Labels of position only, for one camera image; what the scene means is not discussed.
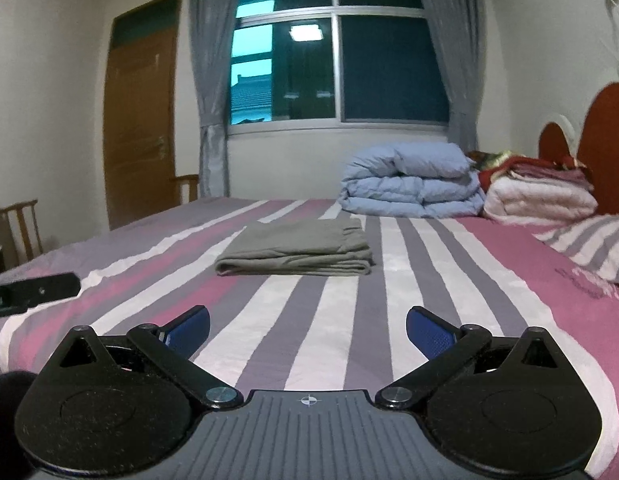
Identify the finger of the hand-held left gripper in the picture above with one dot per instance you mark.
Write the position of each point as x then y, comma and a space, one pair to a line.
46, 289

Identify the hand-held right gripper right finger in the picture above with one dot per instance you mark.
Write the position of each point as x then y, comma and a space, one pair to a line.
432, 336

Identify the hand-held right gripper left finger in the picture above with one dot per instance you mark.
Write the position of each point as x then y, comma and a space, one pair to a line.
190, 332

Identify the grey pants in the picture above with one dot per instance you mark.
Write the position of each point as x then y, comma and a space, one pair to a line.
299, 250

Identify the wooden chair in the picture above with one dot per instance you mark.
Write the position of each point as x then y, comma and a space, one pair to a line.
187, 187
21, 230

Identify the striped bed sheet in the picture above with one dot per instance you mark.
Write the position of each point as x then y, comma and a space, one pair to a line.
439, 270

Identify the folded light blue duvet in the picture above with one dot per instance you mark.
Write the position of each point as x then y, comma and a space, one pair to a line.
409, 185

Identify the folded pink blanket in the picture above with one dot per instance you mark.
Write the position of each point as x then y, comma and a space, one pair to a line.
539, 200

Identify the striped pillow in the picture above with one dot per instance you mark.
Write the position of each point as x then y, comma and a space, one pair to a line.
589, 245

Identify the brown wooden door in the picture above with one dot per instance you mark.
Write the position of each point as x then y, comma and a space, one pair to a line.
139, 130

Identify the folded red blanket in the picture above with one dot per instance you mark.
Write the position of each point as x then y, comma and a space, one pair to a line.
534, 167

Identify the grey curtain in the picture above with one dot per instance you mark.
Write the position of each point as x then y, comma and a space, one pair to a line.
212, 85
454, 60

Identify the red wooden headboard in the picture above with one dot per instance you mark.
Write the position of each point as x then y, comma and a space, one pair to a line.
607, 140

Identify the sliding glass window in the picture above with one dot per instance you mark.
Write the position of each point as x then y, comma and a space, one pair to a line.
334, 65

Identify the green transom window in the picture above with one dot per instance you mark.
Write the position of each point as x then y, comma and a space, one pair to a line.
144, 17

